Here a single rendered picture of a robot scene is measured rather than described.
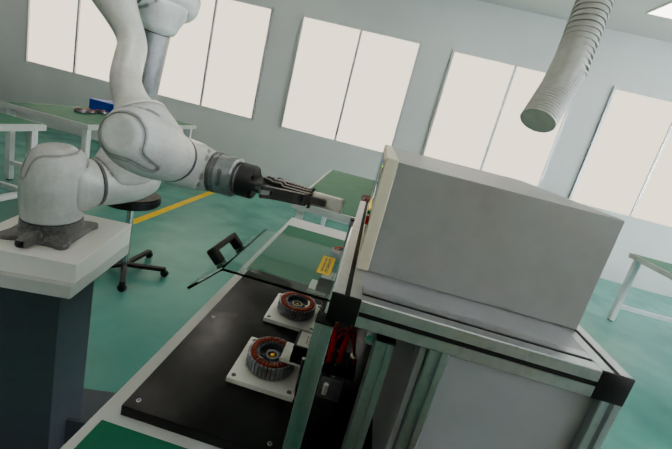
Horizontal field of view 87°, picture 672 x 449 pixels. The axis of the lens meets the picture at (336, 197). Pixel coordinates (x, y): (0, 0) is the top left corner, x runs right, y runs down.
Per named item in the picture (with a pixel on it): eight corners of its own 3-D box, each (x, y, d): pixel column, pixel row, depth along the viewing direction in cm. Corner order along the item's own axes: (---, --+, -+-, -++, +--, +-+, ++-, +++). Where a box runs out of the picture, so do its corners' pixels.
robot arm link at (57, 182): (6, 209, 104) (6, 136, 97) (76, 200, 119) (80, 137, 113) (32, 231, 97) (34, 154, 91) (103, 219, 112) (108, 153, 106)
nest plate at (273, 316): (262, 320, 99) (263, 317, 99) (278, 296, 114) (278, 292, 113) (313, 336, 98) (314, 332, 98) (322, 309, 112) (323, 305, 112)
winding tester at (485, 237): (355, 268, 63) (386, 157, 58) (366, 211, 105) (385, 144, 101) (577, 332, 60) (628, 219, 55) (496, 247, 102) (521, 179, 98)
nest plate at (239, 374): (225, 381, 75) (226, 376, 75) (250, 340, 90) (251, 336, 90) (291, 402, 74) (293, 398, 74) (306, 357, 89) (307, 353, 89)
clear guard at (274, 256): (186, 289, 64) (191, 258, 62) (239, 245, 87) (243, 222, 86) (361, 341, 61) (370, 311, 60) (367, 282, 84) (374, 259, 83)
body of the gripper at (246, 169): (243, 190, 83) (281, 201, 82) (227, 198, 75) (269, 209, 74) (249, 160, 81) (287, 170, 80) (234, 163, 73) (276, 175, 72)
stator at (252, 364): (237, 373, 77) (240, 358, 76) (255, 342, 88) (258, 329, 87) (286, 388, 76) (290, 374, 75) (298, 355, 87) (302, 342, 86)
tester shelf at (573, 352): (325, 318, 54) (332, 291, 53) (357, 212, 120) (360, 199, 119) (622, 407, 50) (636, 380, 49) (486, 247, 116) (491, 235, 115)
